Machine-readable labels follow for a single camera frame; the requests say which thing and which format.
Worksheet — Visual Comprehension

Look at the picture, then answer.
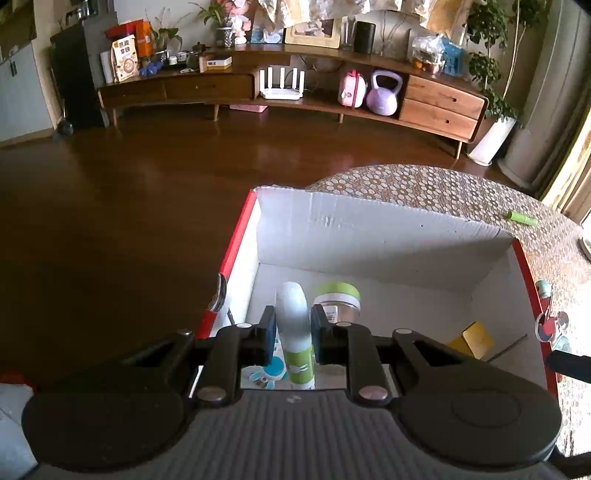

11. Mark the black tall cabinet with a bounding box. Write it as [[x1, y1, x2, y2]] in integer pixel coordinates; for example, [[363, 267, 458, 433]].
[[49, 21, 112, 135]]

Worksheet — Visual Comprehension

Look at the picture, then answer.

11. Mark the white green bottle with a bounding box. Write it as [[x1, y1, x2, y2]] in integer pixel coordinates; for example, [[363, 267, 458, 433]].
[[276, 281, 317, 391]]

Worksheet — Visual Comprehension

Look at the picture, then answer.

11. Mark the printed snack box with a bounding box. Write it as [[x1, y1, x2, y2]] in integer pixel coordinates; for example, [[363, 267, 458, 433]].
[[110, 34, 141, 83]]

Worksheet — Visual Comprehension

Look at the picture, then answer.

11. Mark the red cardboard box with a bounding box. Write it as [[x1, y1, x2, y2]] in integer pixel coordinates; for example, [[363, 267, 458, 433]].
[[196, 185, 560, 402]]

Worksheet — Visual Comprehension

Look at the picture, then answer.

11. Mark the pink toy suitcase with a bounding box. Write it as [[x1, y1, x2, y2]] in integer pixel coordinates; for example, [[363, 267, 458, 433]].
[[337, 69, 368, 109]]

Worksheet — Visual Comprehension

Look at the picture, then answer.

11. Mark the purple kettlebell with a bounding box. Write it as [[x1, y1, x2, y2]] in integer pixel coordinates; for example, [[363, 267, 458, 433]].
[[366, 70, 404, 116]]

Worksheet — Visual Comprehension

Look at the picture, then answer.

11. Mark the yellow small packet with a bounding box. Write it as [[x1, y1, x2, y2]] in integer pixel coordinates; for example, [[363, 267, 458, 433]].
[[446, 322, 495, 360]]

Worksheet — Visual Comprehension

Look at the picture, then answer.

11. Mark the blue bag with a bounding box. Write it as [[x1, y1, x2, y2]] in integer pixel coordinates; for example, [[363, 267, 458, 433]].
[[438, 37, 467, 77]]

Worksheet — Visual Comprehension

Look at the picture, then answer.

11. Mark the small white box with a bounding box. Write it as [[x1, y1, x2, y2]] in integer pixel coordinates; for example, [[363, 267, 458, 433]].
[[199, 54, 233, 72]]

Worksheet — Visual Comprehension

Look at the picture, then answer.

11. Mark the orange box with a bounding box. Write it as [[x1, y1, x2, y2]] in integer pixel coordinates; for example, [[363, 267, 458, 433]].
[[105, 19, 153, 59]]

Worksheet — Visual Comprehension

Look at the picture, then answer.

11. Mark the cartoon keychain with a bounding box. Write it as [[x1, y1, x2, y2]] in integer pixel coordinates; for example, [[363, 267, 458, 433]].
[[534, 279, 572, 355]]

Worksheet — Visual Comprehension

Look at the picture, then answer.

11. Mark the grey storage cabinet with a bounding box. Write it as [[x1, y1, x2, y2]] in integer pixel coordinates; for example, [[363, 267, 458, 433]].
[[0, 45, 54, 149]]

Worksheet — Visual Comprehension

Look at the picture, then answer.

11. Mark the grey standing air conditioner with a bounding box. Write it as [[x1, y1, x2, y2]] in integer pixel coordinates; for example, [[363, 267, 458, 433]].
[[497, 0, 591, 195]]

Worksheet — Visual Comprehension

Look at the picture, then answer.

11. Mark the green lidded jar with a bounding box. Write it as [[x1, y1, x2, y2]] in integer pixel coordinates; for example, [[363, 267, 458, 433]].
[[313, 281, 362, 326]]

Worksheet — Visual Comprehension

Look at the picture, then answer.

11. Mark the small leafy plant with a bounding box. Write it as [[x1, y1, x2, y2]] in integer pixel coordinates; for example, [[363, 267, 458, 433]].
[[150, 9, 184, 64]]

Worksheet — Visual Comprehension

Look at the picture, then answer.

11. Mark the wooden cabinet drawer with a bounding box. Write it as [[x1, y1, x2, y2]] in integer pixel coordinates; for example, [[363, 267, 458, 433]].
[[405, 75, 486, 116], [399, 99, 479, 142]]

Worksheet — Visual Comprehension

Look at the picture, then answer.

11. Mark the clear plastic bag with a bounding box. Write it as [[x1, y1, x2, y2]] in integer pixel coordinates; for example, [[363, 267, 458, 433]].
[[409, 34, 444, 73]]

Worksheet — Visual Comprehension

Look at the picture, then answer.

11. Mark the patterned draped cloth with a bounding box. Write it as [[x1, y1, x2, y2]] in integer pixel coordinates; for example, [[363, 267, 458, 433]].
[[256, 0, 472, 33]]

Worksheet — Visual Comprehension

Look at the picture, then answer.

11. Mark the white planter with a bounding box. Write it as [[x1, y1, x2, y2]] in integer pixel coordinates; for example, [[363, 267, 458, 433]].
[[467, 115, 517, 167]]

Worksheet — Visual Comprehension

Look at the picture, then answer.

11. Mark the floral lace tablecloth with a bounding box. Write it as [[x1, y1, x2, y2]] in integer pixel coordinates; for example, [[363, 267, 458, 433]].
[[305, 164, 591, 457]]

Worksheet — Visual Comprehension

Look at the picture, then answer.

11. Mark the white blue packet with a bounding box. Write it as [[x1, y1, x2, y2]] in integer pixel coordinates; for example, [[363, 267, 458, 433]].
[[242, 339, 290, 389]]

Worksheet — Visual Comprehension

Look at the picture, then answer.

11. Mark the white router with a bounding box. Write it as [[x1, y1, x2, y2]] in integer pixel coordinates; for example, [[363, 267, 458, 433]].
[[258, 66, 306, 101]]

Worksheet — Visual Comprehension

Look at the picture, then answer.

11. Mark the wooden photo frame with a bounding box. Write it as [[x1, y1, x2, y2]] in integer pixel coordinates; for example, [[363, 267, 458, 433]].
[[283, 18, 343, 49]]

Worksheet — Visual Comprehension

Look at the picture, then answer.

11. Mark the wooden television cabinet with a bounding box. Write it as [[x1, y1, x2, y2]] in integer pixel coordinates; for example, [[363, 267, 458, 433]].
[[97, 44, 491, 160]]

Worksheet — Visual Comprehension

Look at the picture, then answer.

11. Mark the yellow curtain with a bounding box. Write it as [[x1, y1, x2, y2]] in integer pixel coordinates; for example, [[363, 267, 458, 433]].
[[539, 124, 591, 223]]

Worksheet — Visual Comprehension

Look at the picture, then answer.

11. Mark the small potted plant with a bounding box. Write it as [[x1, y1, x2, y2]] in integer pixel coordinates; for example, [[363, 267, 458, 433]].
[[191, 0, 236, 49]]

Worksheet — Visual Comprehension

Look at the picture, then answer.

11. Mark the black coffee machine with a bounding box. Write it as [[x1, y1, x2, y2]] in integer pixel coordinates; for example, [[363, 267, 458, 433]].
[[66, 0, 99, 22]]

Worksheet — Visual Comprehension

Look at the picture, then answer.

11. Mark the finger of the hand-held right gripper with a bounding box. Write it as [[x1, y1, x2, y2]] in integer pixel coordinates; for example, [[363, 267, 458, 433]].
[[547, 349, 591, 385]]

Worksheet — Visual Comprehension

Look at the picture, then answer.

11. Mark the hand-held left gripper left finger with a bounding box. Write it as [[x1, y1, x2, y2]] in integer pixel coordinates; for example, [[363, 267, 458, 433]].
[[88, 305, 278, 408]]

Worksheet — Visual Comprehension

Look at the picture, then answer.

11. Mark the pink doll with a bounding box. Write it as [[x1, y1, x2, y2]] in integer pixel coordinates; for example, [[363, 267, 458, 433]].
[[226, 0, 253, 45]]

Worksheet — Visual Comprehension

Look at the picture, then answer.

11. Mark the black cylinder speaker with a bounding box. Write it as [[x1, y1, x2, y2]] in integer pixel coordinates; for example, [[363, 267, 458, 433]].
[[353, 21, 378, 55]]

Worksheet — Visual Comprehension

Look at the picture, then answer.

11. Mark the green tube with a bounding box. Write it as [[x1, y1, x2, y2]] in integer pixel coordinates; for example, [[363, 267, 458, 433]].
[[505, 210, 539, 227]]

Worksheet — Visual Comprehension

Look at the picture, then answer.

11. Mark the tall green plant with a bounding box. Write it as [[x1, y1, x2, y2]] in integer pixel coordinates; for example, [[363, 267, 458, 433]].
[[465, 0, 551, 123]]

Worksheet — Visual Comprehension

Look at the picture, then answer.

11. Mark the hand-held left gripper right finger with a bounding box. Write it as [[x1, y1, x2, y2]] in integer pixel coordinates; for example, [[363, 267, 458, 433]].
[[310, 304, 504, 408]]

